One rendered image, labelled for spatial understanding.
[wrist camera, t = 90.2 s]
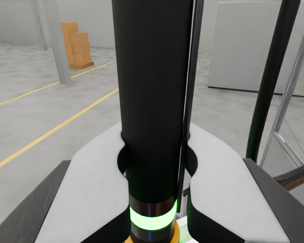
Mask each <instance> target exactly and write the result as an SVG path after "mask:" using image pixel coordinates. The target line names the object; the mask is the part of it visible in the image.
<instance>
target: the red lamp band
mask: <svg viewBox="0 0 304 243"><path fill-rule="evenodd" d="M177 187H178V186H177ZM177 192H178V188H177V189H176V191H175V193H174V194H173V195H172V196H171V197H170V198H168V199H167V200H164V201H162V202H155V203H149V202H142V201H139V200H137V199H136V198H134V197H133V196H132V195H131V194H130V193H129V199H130V207H131V208H132V209H133V210H134V211H136V212H137V213H139V214H141V215H144V216H160V215H163V214H165V213H167V212H168V211H170V210H171V209H172V208H173V206H174V205H175V203H176V200H177Z"/></svg>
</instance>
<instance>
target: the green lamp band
mask: <svg viewBox="0 0 304 243"><path fill-rule="evenodd" d="M175 212H176V203H175V205H174V207H173V208H172V210H171V211H170V212H168V213H167V214H165V215H163V216H160V217H144V216H141V215H139V214H137V213H135V212H134V211H133V210H132V209H131V208H130V213H131V220H132V221H133V222H134V223H135V224H136V225H137V226H139V227H141V228H143V229H146V230H157V229H161V228H163V227H165V226H167V225H168V224H169V223H170V222H171V221H172V220H173V218H174V216H175Z"/></svg>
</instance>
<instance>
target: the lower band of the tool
mask: <svg viewBox="0 0 304 243"><path fill-rule="evenodd" d="M174 228H175V232H174V236H173V239H172V241H171V242H170V243H179V239H180V229H179V225H178V223H177V221H176V219H175V224H174ZM125 243H133V241H132V240H131V238H130V236H129V237H128V239H127V240H126V241H125Z"/></svg>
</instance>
